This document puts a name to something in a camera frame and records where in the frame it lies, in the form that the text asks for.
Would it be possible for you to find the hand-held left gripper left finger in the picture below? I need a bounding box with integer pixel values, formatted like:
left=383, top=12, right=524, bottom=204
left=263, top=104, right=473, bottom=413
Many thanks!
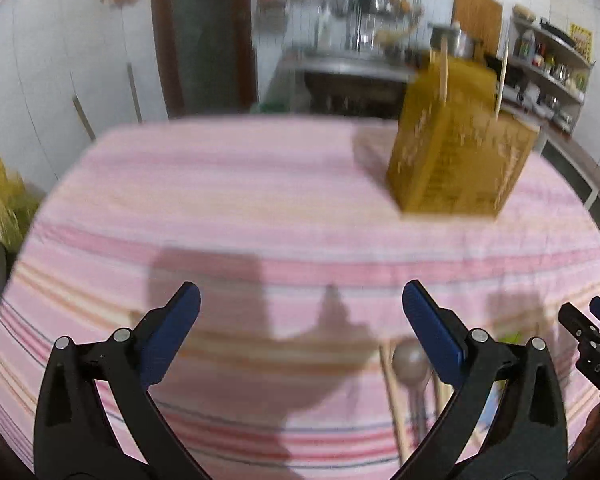
left=32, top=281, right=213, bottom=480

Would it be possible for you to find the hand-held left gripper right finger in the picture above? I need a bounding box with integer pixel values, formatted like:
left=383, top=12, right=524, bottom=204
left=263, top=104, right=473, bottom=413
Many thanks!
left=401, top=280, right=568, bottom=480

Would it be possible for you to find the metal spoon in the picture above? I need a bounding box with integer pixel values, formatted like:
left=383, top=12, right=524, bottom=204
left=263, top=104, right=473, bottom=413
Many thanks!
left=391, top=337, right=433, bottom=448

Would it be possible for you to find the yellow perforated utensil holder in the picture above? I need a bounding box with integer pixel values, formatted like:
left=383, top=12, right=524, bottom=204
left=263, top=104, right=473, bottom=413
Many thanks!
left=386, top=55, right=542, bottom=219

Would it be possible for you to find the pink striped tablecloth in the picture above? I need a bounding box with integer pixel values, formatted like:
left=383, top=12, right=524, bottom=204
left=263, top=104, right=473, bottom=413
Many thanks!
left=0, top=115, right=600, bottom=480

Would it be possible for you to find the brown kitchen counter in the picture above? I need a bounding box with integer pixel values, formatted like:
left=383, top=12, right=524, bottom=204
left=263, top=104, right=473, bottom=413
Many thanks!
left=500, top=100, right=600, bottom=231

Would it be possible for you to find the yellow plastic bag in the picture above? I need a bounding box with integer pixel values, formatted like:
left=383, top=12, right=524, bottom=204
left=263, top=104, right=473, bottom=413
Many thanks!
left=0, top=154, right=36, bottom=251

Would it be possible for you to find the wooden stick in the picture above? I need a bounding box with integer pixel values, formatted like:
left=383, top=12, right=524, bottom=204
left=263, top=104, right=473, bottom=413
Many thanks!
left=71, top=95, right=97, bottom=142
left=126, top=62, right=143, bottom=123

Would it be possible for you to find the white corner shelf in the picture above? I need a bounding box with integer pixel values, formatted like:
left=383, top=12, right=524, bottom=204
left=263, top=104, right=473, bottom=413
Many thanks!
left=505, top=12, right=596, bottom=133

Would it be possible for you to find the dark sauce bottle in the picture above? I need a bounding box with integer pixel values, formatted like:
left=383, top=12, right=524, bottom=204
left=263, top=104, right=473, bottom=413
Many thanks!
left=517, top=29, right=537, bottom=61

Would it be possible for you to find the black pan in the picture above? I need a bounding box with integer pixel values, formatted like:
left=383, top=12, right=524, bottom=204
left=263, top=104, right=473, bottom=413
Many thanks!
left=539, top=17, right=578, bottom=48

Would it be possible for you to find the steel cooking pot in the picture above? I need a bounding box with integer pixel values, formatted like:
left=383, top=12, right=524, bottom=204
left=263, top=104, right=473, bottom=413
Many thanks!
left=429, top=22, right=476, bottom=61

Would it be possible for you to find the dark brown door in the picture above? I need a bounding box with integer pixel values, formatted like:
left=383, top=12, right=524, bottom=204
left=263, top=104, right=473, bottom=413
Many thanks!
left=150, top=0, right=258, bottom=120

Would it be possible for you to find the rectangular wooden cutting board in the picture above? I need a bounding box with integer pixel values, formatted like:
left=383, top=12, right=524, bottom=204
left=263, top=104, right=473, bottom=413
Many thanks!
left=451, top=0, right=505, bottom=58

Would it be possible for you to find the yellow wall poster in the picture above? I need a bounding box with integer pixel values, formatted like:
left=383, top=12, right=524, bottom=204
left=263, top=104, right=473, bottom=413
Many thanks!
left=569, top=24, right=593, bottom=63

